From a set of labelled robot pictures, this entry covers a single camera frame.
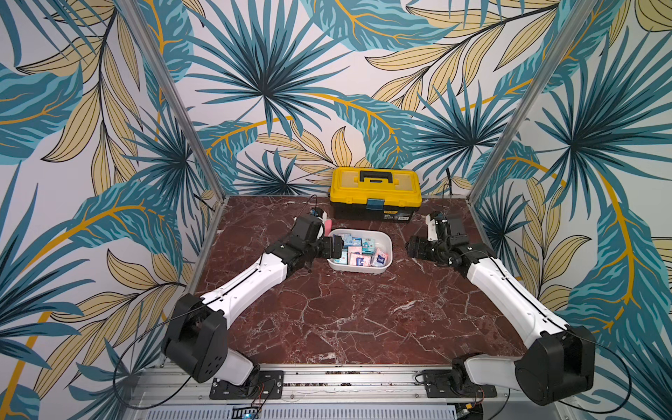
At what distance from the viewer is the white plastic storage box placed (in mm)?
945

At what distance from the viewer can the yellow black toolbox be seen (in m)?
1.01

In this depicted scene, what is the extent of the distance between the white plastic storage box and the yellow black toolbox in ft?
0.28
